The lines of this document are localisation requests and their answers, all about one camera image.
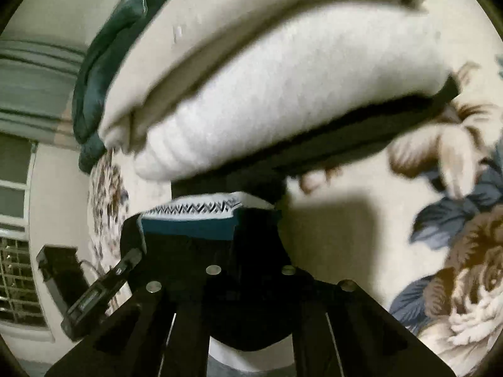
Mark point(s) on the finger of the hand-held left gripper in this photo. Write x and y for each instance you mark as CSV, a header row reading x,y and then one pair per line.
x,y
94,298

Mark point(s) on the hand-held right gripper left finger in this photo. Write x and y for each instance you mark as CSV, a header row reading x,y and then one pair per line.
x,y
188,322

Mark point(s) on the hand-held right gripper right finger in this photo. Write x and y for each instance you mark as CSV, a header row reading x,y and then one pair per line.
x,y
314,322

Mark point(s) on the striped knit sweater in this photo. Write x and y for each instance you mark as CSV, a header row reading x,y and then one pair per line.
x,y
188,208

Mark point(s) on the window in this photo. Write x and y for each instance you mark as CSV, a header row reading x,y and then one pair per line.
x,y
15,243

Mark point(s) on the floral bed quilt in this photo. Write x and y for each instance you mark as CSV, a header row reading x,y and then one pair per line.
x,y
452,263

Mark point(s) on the grey striped curtains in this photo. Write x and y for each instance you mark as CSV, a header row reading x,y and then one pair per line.
x,y
35,86

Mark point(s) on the dark green blanket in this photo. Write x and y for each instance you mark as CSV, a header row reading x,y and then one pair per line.
x,y
106,59

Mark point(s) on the folded white garment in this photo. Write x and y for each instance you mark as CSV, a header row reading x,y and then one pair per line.
x,y
294,86

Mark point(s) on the folded beige garment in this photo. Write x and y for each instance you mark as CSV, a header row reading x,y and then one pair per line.
x,y
188,47

